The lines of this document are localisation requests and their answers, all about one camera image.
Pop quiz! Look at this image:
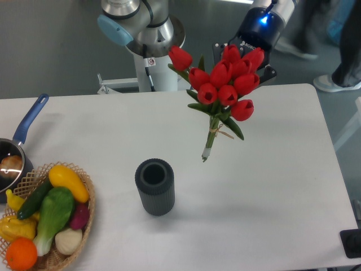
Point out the black device at table edge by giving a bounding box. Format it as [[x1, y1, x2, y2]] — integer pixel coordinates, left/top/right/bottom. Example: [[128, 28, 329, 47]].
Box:
[[340, 229, 361, 259]]

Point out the woven wicker basket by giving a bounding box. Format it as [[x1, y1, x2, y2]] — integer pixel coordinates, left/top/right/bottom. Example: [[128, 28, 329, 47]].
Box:
[[12, 161, 95, 270]]

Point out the purple red onion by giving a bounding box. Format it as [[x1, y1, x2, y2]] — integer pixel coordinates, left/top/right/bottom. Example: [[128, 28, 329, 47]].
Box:
[[69, 204, 90, 230]]

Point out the dark grey ribbed vase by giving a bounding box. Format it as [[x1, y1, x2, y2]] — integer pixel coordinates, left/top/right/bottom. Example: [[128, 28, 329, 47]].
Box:
[[135, 158, 175, 216]]

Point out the white garlic bulb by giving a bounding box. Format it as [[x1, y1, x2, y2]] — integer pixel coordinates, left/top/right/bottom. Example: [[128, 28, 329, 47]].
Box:
[[55, 228, 82, 255]]

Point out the red tulip bouquet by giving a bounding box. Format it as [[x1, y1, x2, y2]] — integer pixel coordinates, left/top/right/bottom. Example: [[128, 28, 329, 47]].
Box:
[[168, 45, 265, 161]]

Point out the green bok choy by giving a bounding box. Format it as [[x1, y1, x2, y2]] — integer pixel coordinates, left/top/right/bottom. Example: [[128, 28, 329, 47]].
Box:
[[33, 187, 74, 257]]

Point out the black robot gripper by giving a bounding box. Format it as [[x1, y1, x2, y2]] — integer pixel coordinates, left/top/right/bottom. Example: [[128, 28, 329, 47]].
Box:
[[212, 7, 283, 84]]

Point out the yellow squash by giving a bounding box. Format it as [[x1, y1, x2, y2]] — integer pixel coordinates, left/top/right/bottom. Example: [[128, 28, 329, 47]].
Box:
[[49, 165, 90, 203]]

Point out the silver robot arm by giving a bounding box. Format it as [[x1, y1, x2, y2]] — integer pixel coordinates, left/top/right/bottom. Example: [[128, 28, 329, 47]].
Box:
[[97, 1, 298, 91]]

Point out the yellow bell pepper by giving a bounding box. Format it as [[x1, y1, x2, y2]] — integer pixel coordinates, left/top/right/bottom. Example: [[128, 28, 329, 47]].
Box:
[[1, 215, 37, 243]]

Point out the orange fruit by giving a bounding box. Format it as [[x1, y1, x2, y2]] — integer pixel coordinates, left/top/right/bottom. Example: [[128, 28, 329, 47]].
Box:
[[6, 238, 38, 270]]

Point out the person leg with white shoe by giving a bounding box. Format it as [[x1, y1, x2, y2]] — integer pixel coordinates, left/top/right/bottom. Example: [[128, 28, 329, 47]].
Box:
[[313, 1, 360, 93]]

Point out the blue handled saucepan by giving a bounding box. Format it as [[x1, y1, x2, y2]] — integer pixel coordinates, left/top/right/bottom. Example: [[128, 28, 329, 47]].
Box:
[[1, 94, 49, 204]]

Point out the dark green cucumber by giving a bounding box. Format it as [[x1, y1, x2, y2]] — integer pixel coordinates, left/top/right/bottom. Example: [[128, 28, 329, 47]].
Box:
[[17, 178, 53, 220]]

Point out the yellow banana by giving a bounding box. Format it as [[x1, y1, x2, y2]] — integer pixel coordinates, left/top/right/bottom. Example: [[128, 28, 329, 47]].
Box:
[[6, 189, 25, 212]]

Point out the browned bread in pan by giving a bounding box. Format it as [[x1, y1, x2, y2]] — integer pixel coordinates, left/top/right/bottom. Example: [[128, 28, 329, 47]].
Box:
[[1, 155, 23, 180]]

